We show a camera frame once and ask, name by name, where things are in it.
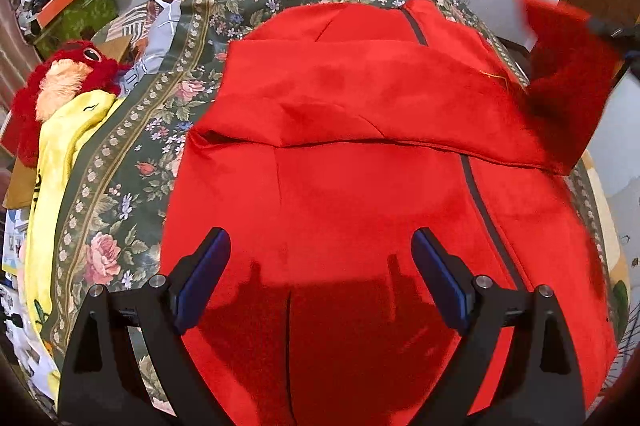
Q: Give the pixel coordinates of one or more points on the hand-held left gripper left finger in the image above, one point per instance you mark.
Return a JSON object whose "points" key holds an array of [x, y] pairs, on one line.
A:
{"points": [[200, 276]]}

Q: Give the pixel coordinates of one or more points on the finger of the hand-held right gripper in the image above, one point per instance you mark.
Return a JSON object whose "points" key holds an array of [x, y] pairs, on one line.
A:
{"points": [[607, 28]]}

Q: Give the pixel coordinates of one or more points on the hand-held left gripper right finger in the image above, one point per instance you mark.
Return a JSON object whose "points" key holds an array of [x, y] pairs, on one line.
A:
{"points": [[442, 276]]}

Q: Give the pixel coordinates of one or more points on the red fleece garment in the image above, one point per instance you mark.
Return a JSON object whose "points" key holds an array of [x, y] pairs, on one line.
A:
{"points": [[380, 186]]}

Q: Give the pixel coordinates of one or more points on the floral green bedspread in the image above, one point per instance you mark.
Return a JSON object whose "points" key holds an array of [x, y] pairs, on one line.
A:
{"points": [[150, 156]]}

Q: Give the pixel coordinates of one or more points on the yellow towel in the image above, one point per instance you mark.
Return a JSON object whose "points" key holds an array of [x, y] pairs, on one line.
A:
{"points": [[55, 186]]}

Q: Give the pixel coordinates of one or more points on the red plush toy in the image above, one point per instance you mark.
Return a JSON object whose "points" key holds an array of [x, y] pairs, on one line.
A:
{"points": [[55, 76]]}

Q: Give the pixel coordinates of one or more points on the grey patterned cloth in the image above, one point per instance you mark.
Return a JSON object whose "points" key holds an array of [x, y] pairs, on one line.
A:
{"points": [[157, 26]]}

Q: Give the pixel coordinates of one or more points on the orange box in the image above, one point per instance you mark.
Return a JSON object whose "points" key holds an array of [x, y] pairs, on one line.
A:
{"points": [[60, 2]]}

